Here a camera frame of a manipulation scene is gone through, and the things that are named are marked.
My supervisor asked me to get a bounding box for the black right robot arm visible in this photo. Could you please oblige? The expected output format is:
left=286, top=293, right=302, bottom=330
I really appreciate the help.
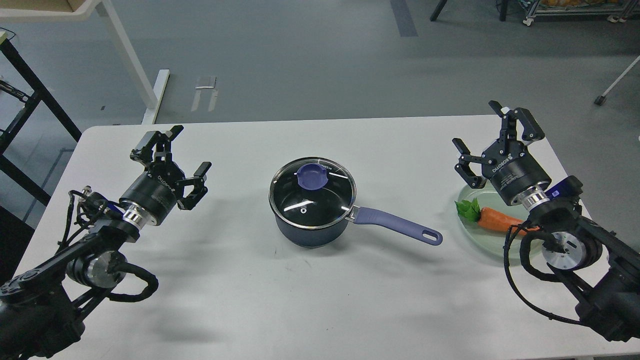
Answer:
left=453, top=100, right=640, bottom=342

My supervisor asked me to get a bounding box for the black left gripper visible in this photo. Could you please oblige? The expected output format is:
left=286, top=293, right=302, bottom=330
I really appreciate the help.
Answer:
left=119, top=125, right=212, bottom=226

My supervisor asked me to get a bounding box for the white stand leg with caster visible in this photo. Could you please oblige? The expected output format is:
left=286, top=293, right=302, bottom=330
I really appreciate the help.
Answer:
left=593, top=55, right=640, bottom=106

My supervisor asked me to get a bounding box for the dark blue saucepan purple handle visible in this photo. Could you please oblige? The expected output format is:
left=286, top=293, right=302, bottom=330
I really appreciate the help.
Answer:
left=269, top=157, right=444, bottom=249

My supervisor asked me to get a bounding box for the black metal rack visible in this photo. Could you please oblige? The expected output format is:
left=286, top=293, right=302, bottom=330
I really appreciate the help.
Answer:
left=0, top=30, right=82, bottom=206

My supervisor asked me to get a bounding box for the wheeled metal cart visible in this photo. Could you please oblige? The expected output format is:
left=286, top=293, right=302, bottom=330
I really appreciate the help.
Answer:
left=517, top=0, right=639, bottom=27

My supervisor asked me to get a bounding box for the glass lid purple knob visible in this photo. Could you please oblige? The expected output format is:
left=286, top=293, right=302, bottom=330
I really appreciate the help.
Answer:
left=269, top=157, right=357, bottom=230

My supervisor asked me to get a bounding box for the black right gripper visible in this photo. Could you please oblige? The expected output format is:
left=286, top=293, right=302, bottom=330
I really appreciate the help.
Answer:
left=452, top=100, right=553, bottom=207

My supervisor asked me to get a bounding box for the clear green glass plate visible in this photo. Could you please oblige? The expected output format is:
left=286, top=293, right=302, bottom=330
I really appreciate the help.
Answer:
left=455, top=183, right=529, bottom=259

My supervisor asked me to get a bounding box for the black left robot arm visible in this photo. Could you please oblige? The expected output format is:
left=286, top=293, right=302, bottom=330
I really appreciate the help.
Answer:
left=0, top=125, right=211, bottom=360

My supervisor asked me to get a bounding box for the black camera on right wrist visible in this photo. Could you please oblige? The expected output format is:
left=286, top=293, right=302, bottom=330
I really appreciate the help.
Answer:
left=544, top=175, right=583, bottom=199

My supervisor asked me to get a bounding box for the white desk frame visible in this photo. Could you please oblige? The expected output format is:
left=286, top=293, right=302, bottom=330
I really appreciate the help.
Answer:
left=1, top=0, right=170, bottom=130

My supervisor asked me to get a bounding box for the orange toy carrot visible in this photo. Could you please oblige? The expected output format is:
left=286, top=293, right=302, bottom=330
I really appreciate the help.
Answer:
left=454, top=198, right=541, bottom=236

